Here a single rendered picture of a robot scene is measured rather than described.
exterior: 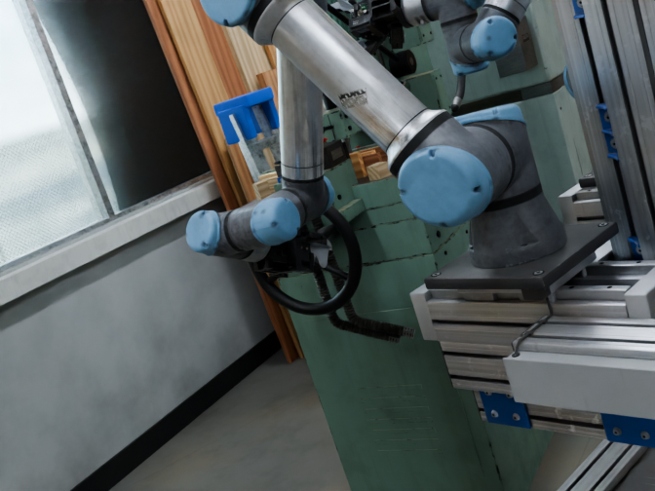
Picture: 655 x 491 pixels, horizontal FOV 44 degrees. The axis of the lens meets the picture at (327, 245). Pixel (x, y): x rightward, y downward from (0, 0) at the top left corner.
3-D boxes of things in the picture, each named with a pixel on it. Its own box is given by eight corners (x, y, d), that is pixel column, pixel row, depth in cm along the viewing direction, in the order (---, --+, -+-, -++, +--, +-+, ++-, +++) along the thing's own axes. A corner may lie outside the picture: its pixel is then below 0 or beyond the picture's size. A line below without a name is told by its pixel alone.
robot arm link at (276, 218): (303, 182, 137) (256, 196, 144) (265, 203, 128) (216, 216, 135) (320, 225, 138) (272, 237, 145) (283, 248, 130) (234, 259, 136)
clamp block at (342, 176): (284, 222, 186) (271, 185, 184) (311, 205, 197) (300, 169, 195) (337, 211, 178) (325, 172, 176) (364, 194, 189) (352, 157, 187)
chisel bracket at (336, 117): (326, 150, 198) (315, 116, 196) (351, 136, 210) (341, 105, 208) (351, 143, 194) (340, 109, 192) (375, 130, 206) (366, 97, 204)
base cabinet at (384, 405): (357, 519, 220) (274, 280, 204) (433, 410, 267) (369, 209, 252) (515, 525, 196) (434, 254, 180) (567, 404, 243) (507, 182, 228)
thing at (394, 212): (271, 245, 201) (266, 230, 201) (312, 218, 219) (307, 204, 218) (414, 217, 180) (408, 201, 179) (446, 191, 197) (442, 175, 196)
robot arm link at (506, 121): (552, 172, 126) (529, 89, 123) (522, 199, 115) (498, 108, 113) (481, 186, 133) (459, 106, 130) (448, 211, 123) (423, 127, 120)
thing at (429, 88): (411, 127, 207) (398, 81, 205) (421, 121, 213) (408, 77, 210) (444, 118, 202) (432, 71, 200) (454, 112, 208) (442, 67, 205)
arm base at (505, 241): (585, 230, 126) (570, 169, 124) (533, 267, 117) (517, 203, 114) (506, 235, 137) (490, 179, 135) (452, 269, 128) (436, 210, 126)
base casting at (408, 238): (275, 279, 205) (264, 245, 203) (370, 209, 252) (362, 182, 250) (435, 253, 181) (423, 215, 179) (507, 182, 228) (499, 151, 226)
